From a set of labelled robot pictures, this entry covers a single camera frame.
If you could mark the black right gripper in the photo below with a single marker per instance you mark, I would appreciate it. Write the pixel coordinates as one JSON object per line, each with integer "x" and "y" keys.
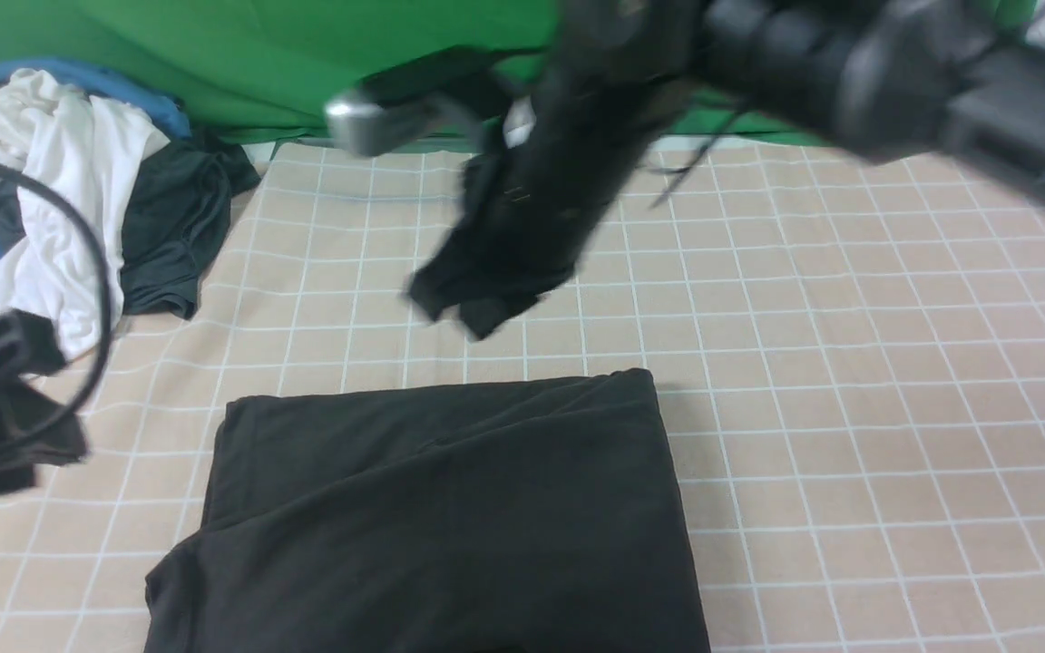
{"x": 592, "y": 127}

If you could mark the dark gray long-sleeve shirt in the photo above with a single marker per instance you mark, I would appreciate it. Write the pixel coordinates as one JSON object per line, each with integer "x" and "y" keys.
{"x": 538, "y": 516}

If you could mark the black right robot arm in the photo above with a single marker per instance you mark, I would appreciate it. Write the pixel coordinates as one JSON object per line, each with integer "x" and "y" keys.
{"x": 882, "y": 80}

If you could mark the white crumpled shirt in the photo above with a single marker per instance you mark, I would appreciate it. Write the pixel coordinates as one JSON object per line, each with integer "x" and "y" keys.
{"x": 50, "y": 273}

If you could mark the dark teal crumpled shirt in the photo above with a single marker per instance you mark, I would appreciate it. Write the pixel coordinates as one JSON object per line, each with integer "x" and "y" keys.
{"x": 177, "y": 219}

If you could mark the blue crumpled garment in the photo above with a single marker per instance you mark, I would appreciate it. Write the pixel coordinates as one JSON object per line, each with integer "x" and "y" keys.
{"x": 84, "y": 131}

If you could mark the green backdrop cloth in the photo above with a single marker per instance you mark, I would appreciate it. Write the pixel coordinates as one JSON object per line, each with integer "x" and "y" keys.
{"x": 261, "y": 71}

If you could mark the beige checkered tablecloth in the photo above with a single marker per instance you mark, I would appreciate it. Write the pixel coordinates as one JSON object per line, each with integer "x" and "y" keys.
{"x": 852, "y": 366}

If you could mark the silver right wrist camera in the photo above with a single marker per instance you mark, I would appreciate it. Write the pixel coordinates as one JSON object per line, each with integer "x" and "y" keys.
{"x": 366, "y": 127}

